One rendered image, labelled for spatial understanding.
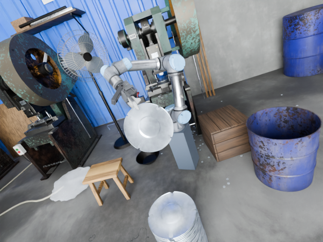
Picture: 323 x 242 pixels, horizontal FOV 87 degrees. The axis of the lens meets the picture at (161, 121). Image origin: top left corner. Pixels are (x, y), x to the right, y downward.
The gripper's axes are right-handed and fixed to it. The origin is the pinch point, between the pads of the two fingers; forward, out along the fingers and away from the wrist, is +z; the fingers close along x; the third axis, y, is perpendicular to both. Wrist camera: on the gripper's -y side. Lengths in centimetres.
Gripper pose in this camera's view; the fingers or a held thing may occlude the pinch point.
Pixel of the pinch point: (136, 109)
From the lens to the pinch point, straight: 100.1
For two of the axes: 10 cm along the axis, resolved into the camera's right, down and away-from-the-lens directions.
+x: -2.0, 4.8, 8.5
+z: 6.6, 7.1, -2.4
